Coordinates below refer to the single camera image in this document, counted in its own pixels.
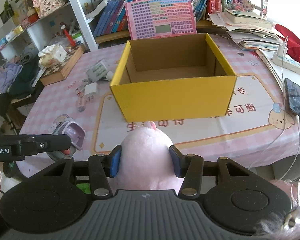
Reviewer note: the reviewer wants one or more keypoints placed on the pink toy keyboard tablet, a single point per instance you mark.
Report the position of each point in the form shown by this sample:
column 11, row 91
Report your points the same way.
column 160, row 18

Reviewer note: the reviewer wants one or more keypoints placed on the black smartphone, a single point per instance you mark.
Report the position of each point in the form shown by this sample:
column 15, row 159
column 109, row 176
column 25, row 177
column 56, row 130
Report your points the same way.
column 293, row 96

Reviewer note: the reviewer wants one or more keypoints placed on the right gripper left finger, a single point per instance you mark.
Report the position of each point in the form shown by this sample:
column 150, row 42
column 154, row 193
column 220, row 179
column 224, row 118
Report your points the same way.
column 100, row 168

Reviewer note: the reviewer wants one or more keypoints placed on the wooden chess board box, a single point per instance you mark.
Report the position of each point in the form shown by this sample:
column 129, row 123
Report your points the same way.
column 61, row 71

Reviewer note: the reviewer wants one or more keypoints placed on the white power strip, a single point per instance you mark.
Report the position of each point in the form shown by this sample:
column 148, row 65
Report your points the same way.
column 280, row 58

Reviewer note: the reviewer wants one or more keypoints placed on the small red white box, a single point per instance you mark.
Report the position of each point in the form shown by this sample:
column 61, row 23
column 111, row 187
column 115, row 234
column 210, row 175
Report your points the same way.
column 80, row 91

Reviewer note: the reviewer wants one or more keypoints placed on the stack of papers and books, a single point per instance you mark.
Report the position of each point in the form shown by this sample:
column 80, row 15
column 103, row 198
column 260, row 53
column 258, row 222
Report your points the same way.
column 247, row 36

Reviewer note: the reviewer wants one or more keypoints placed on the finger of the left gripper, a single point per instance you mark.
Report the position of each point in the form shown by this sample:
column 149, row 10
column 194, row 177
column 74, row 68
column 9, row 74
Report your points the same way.
column 26, row 145

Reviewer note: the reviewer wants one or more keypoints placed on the pile of clothes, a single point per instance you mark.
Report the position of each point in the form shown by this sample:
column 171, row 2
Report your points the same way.
column 19, row 77

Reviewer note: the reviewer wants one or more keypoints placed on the row of blue books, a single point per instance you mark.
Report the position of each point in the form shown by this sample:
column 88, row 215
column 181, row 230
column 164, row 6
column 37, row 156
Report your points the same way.
column 112, row 16

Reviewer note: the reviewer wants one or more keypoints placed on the white bookshelf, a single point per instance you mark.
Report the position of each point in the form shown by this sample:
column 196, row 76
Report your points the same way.
column 90, row 10

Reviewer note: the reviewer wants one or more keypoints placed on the yellow cardboard box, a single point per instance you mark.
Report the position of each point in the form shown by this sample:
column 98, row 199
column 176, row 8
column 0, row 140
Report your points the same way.
column 181, row 77

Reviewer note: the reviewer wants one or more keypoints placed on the floral tissue pack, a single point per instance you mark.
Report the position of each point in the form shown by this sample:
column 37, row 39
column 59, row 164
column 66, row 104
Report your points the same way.
column 52, row 55

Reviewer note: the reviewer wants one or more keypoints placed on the pink checkered tablecloth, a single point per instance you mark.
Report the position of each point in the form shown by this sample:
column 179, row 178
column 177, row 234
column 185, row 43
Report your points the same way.
column 254, row 132

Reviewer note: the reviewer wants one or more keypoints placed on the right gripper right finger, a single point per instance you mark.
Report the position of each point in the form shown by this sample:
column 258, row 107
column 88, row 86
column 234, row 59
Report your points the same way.
column 190, row 168

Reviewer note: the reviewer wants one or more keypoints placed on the white charger block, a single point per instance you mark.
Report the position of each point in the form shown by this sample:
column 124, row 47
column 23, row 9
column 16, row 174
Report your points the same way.
column 91, row 89

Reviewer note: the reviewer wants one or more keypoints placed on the pink plush toy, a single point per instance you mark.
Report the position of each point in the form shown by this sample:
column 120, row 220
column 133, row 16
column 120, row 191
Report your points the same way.
column 145, row 162

